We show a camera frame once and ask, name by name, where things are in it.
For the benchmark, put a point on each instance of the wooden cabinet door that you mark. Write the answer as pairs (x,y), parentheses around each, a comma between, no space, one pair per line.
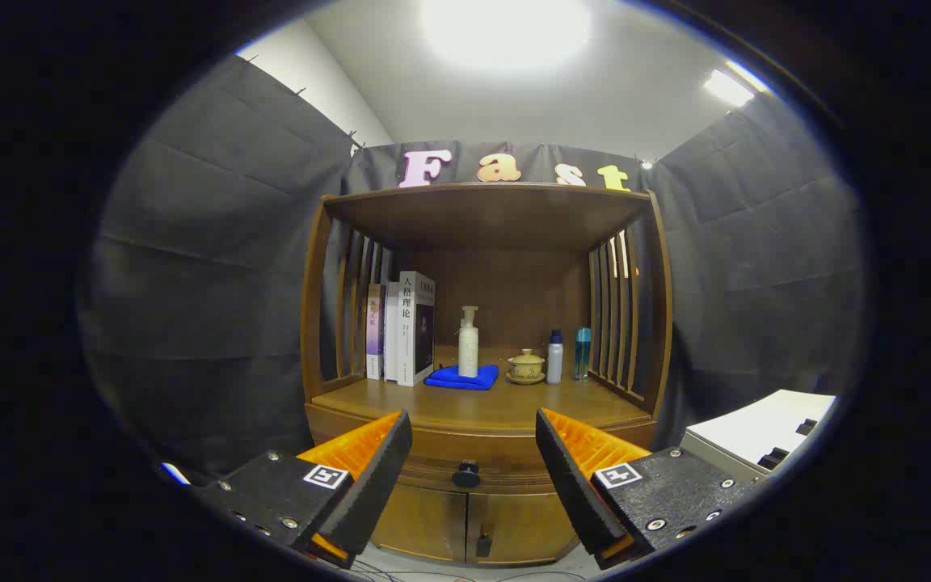
(425,521)
(526,525)

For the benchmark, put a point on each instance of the black drawer knob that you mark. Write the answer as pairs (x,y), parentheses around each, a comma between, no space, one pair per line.
(465,474)

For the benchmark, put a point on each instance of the wooden cabinet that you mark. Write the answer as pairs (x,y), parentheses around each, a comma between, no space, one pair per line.
(482,214)

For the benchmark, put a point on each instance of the ceiling strip lamp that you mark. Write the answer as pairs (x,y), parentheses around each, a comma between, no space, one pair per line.
(728,87)

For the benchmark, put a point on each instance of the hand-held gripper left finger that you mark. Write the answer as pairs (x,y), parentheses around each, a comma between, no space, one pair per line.
(368,485)

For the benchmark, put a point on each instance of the wooden countertop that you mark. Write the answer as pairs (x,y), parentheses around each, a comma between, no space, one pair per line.
(473,408)

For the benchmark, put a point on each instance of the blue folded cloth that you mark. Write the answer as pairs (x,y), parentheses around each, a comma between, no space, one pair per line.
(453,380)

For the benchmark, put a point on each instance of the white bottle with dark cap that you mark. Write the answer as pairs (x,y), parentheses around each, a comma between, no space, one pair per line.
(554,360)

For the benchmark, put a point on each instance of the purple book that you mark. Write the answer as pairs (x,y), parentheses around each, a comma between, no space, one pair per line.
(374,331)

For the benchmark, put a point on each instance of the white pump bottle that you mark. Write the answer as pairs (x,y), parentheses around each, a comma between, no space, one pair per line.
(468,347)

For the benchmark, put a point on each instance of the thick white and black book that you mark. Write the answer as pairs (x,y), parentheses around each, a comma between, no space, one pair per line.
(415,331)

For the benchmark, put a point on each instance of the wooden drawer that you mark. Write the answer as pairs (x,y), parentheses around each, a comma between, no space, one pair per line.
(473,449)

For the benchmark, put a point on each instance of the yellow lidded tea bowl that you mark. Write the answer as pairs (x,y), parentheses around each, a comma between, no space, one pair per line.
(526,368)

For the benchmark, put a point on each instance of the clear blue bottle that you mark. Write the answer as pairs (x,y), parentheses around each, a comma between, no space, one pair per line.
(583,356)

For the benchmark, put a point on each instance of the white plastic storage unit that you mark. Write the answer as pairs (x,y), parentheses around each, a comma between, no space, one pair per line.
(756,428)

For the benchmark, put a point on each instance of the thin white book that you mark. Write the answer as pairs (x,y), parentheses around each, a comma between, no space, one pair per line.
(391,331)

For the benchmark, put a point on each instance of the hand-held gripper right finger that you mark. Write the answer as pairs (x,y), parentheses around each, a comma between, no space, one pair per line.
(575,485)

